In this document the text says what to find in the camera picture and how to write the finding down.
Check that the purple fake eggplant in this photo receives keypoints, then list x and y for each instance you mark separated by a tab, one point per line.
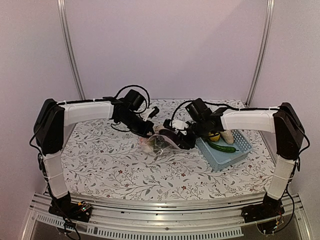
170	137

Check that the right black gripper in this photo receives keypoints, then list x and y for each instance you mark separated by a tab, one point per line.
183	139

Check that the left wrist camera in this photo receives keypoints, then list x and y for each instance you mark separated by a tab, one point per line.
149	113

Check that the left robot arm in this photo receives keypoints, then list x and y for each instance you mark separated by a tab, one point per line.
57	120

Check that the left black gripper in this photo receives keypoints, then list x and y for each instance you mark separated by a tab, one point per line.
148	126

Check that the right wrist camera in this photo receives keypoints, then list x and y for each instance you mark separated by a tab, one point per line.
175	125

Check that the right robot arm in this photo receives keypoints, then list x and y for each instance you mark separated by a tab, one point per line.
281	121

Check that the light blue plastic basket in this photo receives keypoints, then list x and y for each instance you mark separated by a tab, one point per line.
220	154

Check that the floral patterned table mat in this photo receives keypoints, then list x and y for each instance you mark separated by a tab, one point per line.
106	162

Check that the right aluminium corner post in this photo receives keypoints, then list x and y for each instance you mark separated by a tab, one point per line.
270	5

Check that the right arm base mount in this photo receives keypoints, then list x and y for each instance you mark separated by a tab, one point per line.
261	211

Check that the aluminium corner post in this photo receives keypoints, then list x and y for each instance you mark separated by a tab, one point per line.
61	6
270	5

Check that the green fake cucumber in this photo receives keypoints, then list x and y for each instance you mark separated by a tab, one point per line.
221	148

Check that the clear zip top bag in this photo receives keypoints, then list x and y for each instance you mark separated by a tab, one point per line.
145	141

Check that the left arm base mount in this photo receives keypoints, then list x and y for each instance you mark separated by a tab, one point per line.
80	211

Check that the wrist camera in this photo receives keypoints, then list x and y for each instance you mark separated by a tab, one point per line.
149	113
175	125

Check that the aluminium rail frame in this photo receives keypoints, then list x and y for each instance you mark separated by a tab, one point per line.
207	219

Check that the left aluminium corner post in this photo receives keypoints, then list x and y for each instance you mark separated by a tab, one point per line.
61	6

